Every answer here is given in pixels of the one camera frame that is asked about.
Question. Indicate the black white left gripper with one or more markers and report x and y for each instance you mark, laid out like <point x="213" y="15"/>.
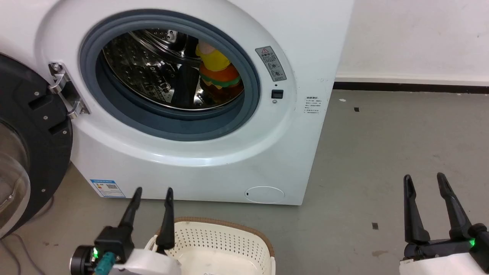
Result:
<point x="118" y="244"/>

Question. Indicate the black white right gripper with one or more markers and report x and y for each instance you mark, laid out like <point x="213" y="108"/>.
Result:
<point x="443" y="256"/>

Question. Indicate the cream perforated laundry basket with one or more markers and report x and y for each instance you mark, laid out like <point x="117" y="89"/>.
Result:
<point x="229" y="244"/>

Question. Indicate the white front-load washing machine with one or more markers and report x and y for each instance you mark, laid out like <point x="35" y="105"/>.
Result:
<point x="290" y="152"/>

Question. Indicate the yellow orange plush toy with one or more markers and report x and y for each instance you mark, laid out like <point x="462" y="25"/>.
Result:
<point x="216" y="65"/>

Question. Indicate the blue white energy sticker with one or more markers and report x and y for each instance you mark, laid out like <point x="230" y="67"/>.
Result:
<point x="107" y="188"/>

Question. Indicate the round white filter cover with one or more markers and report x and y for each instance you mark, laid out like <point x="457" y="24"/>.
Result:
<point x="264" y="194"/>

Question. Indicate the black round washer door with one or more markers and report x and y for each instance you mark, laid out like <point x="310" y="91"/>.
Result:
<point x="42" y="152"/>

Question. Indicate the grey rubber door gasket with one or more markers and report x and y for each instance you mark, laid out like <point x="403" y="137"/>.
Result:
<point x="244" y="114"/>

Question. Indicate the stainless steel washer drum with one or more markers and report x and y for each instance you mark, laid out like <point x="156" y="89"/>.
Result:
<point x="145" y="72"/>

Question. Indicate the silver metal door hinge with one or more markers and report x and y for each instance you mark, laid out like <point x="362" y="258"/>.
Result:
<point x="65" y="89"/>

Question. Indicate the small printed text label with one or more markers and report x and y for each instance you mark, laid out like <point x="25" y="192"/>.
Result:
<point x="313" y="105"/>

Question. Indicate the black door latch slot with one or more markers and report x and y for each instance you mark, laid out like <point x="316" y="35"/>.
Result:
<point x="277" y="94"/>

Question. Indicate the grey warning sticker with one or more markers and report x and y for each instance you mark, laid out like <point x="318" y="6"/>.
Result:
<point x="271" y="63"/>

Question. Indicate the black white wall baseboard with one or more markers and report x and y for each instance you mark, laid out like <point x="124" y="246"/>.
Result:
<point x="412" y="84"/>

